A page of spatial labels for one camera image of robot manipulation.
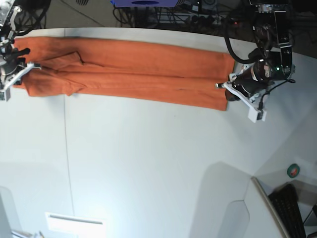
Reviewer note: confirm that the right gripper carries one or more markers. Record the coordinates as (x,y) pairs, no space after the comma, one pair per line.
(13,66)

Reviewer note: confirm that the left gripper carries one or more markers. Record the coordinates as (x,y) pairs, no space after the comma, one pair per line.
(248,84)

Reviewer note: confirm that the orange t-shirt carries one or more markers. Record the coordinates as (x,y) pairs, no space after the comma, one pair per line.
(129,69)

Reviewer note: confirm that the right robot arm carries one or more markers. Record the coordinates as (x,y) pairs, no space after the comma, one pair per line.
(17,19)

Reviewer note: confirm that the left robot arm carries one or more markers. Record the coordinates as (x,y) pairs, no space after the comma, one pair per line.
(270,64)

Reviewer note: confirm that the green tape roll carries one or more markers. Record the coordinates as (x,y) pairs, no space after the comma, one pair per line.
(293,170)

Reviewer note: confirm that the black keyboard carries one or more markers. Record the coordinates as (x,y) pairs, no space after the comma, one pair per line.
(285,202)

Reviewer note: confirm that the blue box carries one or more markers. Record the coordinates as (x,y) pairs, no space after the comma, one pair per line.
(145,3)

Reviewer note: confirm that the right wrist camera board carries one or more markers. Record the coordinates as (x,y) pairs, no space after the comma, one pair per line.
(5,95)

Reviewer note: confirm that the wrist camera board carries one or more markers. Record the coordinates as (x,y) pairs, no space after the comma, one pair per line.
(257,115)
(5,95)

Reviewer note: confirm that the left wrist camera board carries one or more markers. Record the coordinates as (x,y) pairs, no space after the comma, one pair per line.
(257,115)

